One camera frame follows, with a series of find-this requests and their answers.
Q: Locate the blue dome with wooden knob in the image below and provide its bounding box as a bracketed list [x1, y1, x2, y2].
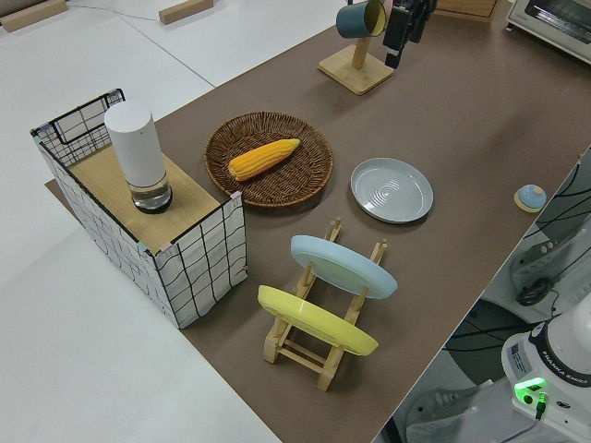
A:
[513, 184, 548, 213]

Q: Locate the long wooden block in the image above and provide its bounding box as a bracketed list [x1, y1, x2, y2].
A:
[158, 0, 218, 25]
[0, 0, 68, 33]

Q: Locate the wooden dish rack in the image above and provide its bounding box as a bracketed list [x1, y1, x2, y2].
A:
[262, 217, 389, 392]

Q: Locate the round brown wicker basket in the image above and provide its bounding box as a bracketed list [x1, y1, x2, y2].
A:
[204, 111, 335, 212]

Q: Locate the brown table mat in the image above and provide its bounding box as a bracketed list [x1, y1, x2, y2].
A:
[44, 0, 591, 443]

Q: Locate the yellow plate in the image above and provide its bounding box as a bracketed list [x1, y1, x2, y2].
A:
[257, 284, 380, 356]

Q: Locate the wooden mug tree stand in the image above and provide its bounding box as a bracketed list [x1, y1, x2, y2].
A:
[317, 35, 395, 96]

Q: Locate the teal mug yellow inside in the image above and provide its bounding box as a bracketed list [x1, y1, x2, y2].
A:
[335, 0, 388, 39]

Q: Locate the light wooden box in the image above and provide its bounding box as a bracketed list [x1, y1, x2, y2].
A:
[433, 0, 502, 22]

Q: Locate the cream toaster oven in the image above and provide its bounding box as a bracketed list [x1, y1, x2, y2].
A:
[504, 0, 591, 66]

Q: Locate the wire grid box wooden top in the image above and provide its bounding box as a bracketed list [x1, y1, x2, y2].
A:
[30, 87, 249, 329]

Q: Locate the light blue plate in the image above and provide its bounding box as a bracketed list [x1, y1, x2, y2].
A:
[290, 234, 399, 300]

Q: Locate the gray ceramic plate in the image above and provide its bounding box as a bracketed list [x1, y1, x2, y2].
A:
[349, 157, 435, 225]

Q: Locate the yellow corn cob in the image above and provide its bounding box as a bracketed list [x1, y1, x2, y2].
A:
[228, 138, 301, 182]

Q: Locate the white cylinder with glass base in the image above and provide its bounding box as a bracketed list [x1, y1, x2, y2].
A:
[103, 102, 174, 215]

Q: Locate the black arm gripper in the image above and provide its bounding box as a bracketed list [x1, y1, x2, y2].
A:
[381, 0, 435, 71]

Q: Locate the thin gray wire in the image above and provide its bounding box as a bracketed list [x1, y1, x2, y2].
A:
[68, 0, 161, 22]

